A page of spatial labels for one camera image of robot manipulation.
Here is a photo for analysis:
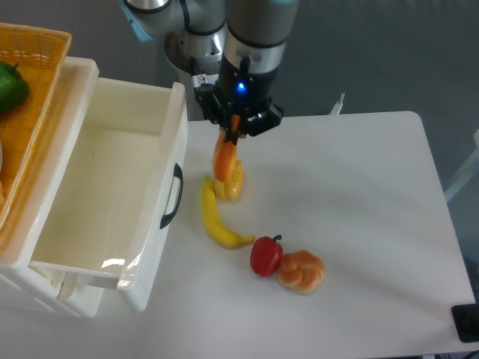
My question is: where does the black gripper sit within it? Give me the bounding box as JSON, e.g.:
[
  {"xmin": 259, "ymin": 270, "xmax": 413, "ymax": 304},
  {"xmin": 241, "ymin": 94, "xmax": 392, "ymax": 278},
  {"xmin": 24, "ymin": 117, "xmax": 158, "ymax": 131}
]
[{"xmin": 195, "ymin": 57, "xmax": 284, "ymax": 144}]

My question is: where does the long orange bread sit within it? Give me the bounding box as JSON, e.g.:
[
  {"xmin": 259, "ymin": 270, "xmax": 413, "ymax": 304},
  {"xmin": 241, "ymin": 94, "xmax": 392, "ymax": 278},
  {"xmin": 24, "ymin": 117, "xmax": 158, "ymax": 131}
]
[{"xmin": 213, "ymin": 130, "xmax": 237, "ymax": 182}]

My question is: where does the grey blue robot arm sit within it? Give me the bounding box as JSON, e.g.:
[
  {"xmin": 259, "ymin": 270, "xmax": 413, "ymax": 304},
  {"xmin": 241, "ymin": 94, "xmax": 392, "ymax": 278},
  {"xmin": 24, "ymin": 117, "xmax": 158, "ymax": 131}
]
[{"xmin": 119, "ymin": 1, "xmax": 299, "ymax": 142}]

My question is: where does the upper white drawer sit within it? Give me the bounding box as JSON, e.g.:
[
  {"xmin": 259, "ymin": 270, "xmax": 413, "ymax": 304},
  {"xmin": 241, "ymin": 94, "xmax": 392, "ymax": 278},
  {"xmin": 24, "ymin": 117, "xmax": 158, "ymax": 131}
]
[{"xmin": 28, "ymin": 77, "xmax": 189, "ymax": 313}]

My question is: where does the round knotted bread roll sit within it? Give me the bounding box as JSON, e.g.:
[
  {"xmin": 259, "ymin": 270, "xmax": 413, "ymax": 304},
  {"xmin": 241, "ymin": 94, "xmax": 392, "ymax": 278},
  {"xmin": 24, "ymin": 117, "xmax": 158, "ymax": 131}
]
[{"xmin": 276, "ymin": 250, "xmax": 326, "ymax": 295}]

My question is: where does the white drawer cabinet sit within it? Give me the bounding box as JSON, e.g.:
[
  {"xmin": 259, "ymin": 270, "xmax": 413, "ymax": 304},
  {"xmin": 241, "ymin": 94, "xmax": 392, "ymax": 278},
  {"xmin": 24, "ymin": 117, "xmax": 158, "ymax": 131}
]
[{"xmin": 1, "ymin": 57, "xmax": 103, "ymax": 317}]

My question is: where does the yellow bell pepper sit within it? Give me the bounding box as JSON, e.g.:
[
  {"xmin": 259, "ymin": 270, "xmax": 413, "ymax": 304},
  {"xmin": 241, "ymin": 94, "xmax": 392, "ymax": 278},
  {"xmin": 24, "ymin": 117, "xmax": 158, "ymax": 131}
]
[{"xmin": 213, "ymin": 160, "xmax": 244, "ymax": 200}]

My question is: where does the yellow banana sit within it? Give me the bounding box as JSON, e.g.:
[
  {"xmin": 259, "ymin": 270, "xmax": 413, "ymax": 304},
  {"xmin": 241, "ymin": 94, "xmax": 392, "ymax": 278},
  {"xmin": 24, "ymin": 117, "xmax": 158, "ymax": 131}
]
[{"xmin": 200, "ymin": 176, "xmax": 255, "ymax": 249}]

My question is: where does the red bell pepper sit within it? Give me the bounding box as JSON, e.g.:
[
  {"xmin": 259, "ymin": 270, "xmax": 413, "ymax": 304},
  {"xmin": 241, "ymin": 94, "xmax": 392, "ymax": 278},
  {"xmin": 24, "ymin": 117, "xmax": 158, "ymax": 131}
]
[{"xmin": 250, "ymin": 235, "xmax": 284, "ymax": 277}]

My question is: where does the yellow woven basket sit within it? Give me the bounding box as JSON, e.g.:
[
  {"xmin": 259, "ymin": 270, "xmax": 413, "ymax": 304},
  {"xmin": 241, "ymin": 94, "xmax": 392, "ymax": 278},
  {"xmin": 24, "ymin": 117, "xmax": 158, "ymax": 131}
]
[{"xmin": 1, "ymin": 22, "xmax": 72, "ymax": 223}]

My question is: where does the green bell pepper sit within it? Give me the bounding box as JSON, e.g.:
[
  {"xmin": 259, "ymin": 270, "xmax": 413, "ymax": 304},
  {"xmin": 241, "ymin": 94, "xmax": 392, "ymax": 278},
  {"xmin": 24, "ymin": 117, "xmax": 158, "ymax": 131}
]
[{"xmin": 1, "ymin": 61, "xmax": 30, "ymax": 114}]

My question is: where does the black device at table edge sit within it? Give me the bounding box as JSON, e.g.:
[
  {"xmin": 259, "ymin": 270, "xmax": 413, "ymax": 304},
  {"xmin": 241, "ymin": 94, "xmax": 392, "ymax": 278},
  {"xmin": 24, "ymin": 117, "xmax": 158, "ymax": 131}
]
[{"xmin": 451, "ymin": 304, "xmax": 478, "ymax": 343}]

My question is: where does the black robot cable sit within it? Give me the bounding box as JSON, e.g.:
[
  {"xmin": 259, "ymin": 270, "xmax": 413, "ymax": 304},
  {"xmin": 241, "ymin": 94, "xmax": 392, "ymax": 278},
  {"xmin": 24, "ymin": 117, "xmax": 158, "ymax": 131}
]
[{"xmin": 189, "ymin": 55, "xmax": 213, "ymax": 121}]

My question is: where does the black drawer handle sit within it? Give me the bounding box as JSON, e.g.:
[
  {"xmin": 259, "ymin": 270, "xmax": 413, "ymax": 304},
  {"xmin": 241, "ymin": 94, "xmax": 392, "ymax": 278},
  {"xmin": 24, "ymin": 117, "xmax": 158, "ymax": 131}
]
[{"xmin": 159, "ymin": 163, "xmax": 184, "ymax": 230}]

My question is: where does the white metal bracket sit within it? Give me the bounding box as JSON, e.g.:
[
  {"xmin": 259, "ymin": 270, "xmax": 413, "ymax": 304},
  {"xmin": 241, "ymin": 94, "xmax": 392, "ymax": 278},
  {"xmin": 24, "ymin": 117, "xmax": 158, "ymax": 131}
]
[{"xmin": 329, "ymin": 93, "xmax": 345, "ymax": 115}]

